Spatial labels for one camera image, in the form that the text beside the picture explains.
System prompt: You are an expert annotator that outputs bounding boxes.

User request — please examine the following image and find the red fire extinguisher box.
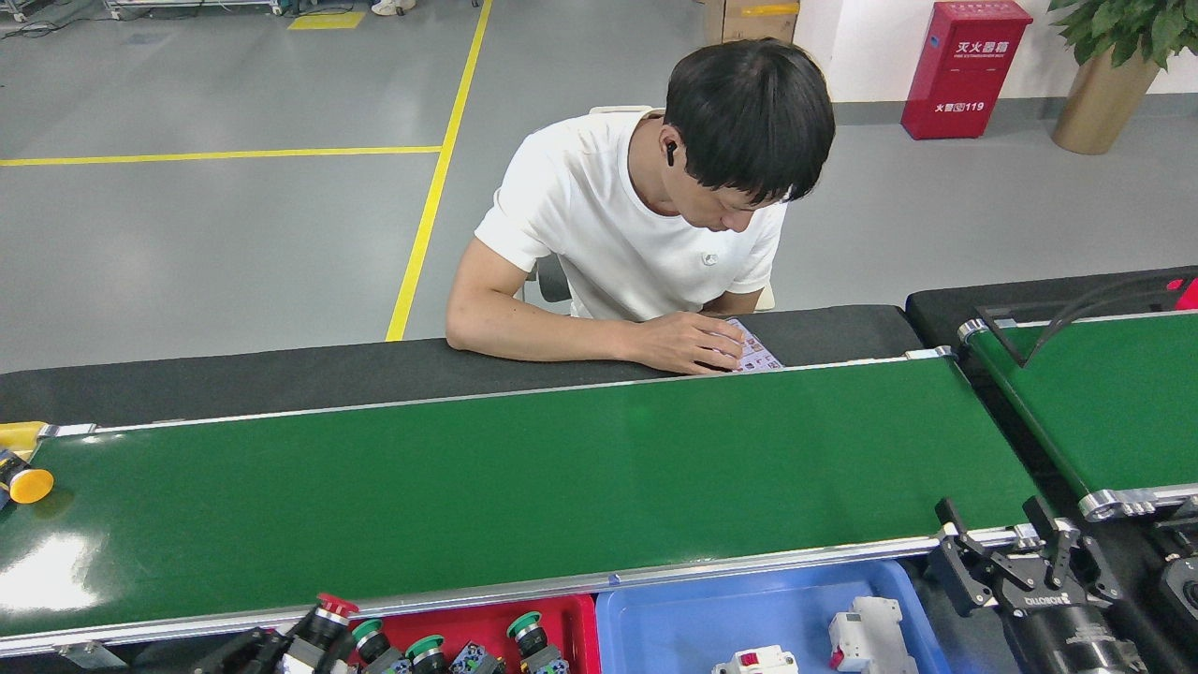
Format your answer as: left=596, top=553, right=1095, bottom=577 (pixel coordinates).
left=900, top=0, right=1034, bottom=141

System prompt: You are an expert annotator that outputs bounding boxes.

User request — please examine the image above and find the green potted plant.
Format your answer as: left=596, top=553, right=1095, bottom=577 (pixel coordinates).
left=1048, top=0, right=1198, bottom=71

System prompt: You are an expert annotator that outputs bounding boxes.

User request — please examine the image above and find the blue plastic bin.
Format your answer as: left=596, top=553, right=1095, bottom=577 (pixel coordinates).
left=595, top=560, right=954, bottom=674

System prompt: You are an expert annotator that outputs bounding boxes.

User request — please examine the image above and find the red mushroom push button switch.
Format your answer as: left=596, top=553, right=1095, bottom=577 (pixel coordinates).
left=281, top=592, right=360, bottom=674

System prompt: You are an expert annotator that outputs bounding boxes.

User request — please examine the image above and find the person's right hand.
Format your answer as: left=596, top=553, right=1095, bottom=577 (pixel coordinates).
left=632, top=311, right=747, bottom=375

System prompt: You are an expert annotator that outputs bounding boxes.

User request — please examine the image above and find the smartphone with lit screen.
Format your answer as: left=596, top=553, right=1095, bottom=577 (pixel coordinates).
left=721, top=318, right=785, bottom=374

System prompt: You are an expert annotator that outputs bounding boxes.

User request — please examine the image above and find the green mushroom push button switch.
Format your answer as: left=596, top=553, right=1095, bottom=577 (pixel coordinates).
left=351, top=618, right=413, bottom=674
left=405, top=635, right=506, bottom=674
left=505, top=611, right=570, bottom=674

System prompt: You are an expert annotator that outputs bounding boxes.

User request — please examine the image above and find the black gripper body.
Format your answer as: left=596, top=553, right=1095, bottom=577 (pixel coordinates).
left=997, top=562, right=1138, bottom=674

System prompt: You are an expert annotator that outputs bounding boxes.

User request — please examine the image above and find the yellow mushroom push button switch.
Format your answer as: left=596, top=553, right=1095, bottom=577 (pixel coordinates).
left=0, top=449, right=55, bottom=511

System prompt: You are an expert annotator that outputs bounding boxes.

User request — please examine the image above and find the brown cardboard box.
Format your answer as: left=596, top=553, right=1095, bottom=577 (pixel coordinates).
left=704, top=0, right=802, bottom=45

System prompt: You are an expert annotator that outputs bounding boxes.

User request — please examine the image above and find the long green conveyor belt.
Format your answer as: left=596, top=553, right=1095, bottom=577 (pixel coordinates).
left=0, top=346, right=1045, bottom=656

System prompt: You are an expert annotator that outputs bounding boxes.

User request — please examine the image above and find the red plastic bin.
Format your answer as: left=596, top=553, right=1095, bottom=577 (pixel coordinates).
left=346, top=594, right=600, bottom=674

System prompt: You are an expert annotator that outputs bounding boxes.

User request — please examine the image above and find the yellow plastic tray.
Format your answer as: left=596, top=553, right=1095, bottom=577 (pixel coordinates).
left=0, top=421, right=48, bottom=464

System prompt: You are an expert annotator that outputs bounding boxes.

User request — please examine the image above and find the person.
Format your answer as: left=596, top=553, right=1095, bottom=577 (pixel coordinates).
left=446, top=37, right=837, bottom=375

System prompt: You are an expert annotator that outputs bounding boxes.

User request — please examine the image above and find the black conveyor motor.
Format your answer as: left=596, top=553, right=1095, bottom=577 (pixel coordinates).
left=1151, top=510, right=1198, bottom=647

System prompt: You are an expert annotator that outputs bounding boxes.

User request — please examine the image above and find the gold plant pot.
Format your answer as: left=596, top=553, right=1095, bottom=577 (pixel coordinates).
left=1051, top=47, right=1166, bottom=156

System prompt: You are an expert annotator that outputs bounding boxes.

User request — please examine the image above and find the black conveyor guide frame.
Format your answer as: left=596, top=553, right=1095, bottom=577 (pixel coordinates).
left=973, top=271, right=1198, bottom=369

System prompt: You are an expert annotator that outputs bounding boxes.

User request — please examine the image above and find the grey office chair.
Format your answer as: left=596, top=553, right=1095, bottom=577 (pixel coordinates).
left=524, top=253, right=776, bottom=312

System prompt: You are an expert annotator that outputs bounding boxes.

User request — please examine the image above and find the short green conveyor belt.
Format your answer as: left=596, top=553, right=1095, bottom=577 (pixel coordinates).
left=957, top=309, right=1198, bottom=523

